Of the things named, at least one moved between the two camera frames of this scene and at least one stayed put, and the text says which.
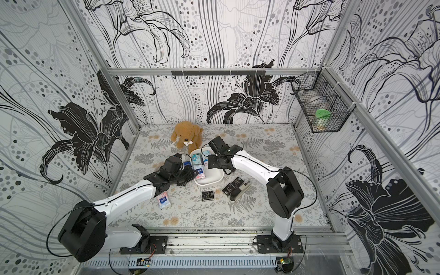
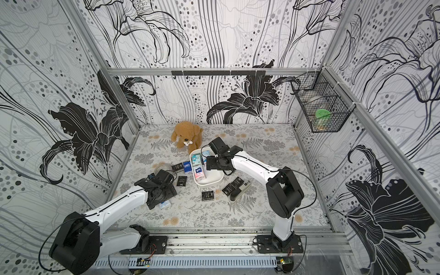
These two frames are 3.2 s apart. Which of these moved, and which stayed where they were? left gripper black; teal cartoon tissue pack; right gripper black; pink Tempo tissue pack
Moved: left gripper black
Stayed: teal cartoon tissue pack; right gripper black; pink Tempo tissue pack
